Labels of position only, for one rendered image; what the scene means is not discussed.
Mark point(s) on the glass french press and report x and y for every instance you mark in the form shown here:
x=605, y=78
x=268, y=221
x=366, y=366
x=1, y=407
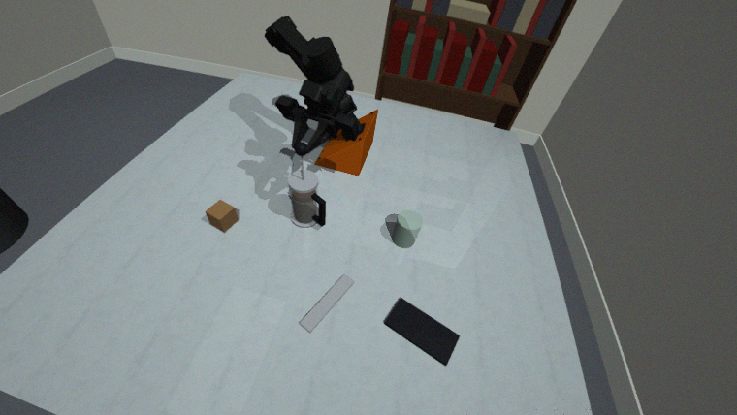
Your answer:
x=308, y=208

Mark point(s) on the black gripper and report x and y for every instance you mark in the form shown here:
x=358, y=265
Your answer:
x=328, y=125

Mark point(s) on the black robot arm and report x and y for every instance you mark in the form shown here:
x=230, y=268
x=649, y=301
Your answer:
x=319, y=61

